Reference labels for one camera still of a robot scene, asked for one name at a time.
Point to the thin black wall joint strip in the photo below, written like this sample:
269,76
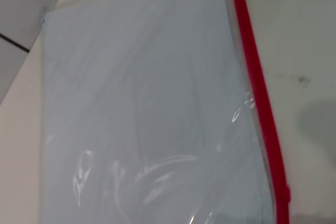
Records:
15,43

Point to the clear red-zip document bag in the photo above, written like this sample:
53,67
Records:
144,90

